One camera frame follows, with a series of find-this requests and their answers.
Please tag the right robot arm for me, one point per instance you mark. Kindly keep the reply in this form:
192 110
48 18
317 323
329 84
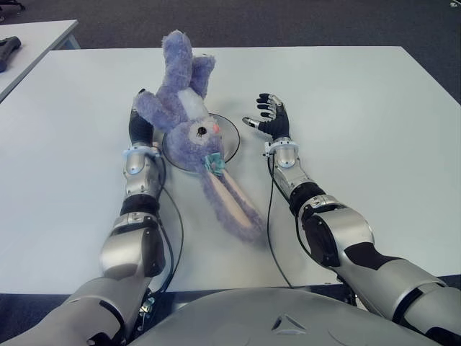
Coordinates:
342 230

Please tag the black office chair base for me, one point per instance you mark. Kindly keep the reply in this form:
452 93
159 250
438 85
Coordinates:
12 4

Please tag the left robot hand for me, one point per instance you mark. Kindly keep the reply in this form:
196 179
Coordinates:
140 131

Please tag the small white floor object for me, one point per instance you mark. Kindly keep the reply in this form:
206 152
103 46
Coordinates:
454 4

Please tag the purple plush doll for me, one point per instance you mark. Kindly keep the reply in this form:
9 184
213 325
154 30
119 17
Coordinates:
194 144

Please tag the white plate black rim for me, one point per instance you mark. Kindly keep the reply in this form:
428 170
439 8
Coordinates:
230 137

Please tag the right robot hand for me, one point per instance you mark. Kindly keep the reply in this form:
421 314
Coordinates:
279 124

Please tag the white side table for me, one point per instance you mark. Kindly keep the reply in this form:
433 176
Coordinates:
32 47

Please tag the metal table clamp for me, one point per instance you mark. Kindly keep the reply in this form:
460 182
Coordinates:
147 307

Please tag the grey robot torso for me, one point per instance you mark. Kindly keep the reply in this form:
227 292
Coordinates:
281 320

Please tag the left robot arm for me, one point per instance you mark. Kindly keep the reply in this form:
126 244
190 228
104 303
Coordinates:
133 234

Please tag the black object on side table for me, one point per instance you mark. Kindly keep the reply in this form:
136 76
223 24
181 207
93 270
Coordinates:
9 47

